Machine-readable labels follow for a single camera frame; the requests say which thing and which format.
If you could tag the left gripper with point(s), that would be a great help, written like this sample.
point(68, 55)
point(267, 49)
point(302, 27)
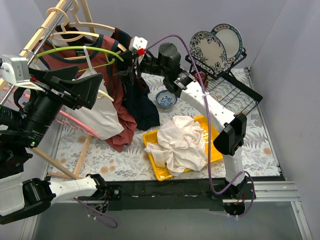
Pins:
point(60, 88)

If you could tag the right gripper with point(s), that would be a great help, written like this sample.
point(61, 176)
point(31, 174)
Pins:
point(132, 65)

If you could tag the red tank top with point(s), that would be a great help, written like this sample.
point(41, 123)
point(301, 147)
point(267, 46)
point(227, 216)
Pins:
point(114, 86)

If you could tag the cream hanger front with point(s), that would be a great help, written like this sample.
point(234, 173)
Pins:
point(106, 95)

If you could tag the cream hanger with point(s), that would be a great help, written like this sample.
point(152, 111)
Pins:
point(81, 33)
point(77, 22)
point(106, 95)

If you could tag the green hanger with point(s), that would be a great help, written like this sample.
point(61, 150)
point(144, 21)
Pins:
point(84, 57)

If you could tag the pink hanger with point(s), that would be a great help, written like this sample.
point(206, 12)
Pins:
point(73, 123)

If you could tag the white camisole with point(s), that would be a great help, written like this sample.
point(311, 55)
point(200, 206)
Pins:
point(102, 118)

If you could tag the white tank top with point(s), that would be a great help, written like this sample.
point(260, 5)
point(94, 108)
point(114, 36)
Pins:
point(180, 146)

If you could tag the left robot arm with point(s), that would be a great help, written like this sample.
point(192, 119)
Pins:
point(21, 199)

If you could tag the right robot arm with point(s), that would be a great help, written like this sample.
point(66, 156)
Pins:
point(231, 127)

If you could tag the navy tank top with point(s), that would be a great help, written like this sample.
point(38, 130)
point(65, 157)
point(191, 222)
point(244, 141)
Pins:
point(136, 101)

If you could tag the blue white small bowl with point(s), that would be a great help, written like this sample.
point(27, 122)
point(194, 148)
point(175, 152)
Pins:
point(166, 99)

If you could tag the red mug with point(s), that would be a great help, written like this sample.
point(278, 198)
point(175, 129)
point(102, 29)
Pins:
point(202, 78)

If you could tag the floral blue plate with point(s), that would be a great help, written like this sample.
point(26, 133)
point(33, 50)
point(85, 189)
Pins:
point(209, 51)

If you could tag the green rimmed white plate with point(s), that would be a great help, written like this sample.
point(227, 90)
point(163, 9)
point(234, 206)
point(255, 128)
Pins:
point(231, 39)

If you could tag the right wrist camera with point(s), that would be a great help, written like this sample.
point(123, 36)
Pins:
point(138, 44)

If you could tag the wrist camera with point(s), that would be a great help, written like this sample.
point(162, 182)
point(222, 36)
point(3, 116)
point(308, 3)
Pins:
point(14, 69)
point(138, 44)

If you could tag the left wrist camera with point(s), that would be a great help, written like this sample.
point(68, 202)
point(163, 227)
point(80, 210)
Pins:
point(14, 69)

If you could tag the black wire dish rack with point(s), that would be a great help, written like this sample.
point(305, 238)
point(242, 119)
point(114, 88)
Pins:
point(232, 88)

